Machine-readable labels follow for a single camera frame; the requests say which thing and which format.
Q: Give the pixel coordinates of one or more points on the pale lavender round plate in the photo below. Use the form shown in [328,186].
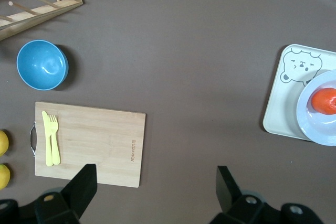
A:
[315,132]

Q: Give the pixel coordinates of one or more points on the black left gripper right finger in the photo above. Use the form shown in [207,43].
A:
[225,190]

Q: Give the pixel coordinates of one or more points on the orange mandarin fruit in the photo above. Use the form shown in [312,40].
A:
[324,101]

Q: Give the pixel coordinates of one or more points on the wooden peg rack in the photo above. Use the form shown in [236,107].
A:
[39,11]

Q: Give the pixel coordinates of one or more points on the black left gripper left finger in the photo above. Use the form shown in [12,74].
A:
[84,190]

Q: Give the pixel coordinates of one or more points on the bamboo cutting board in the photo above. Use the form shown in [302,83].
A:
[99,140]

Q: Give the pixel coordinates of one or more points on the yellow plastic fork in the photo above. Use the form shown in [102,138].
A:
[55,145]

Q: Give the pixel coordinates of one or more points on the cream tray with bear print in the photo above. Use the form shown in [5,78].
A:
[283,108]

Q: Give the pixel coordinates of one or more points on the blue bowl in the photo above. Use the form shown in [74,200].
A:
[42,65]

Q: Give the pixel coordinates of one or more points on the yellow lemon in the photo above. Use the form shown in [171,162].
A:
[4,176]
[3,142]

